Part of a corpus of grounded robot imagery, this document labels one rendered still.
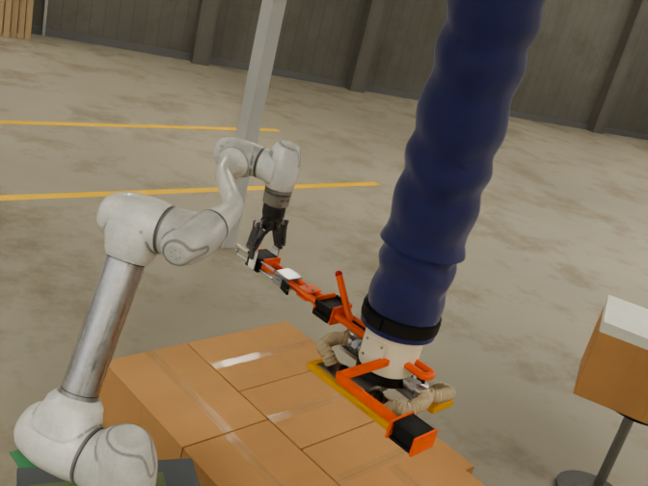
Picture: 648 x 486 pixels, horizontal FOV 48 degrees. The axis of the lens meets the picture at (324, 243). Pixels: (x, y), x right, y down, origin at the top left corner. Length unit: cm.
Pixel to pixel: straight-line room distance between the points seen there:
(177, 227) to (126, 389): 127
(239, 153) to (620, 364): 213
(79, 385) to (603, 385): 251
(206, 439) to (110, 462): 93
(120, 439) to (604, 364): 243
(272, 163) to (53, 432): 101
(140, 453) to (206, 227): 58
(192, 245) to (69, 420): 55
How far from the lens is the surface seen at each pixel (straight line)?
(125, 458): 193
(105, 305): 197
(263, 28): 533
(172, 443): 282
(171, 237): 186
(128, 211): 194
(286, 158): 232
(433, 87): 186
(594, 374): 374
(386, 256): 197
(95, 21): 1305
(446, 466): 233
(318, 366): 218
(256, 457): 279
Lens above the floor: 226
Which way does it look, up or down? 21 degrees down
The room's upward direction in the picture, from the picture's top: 14 degrees clockwise
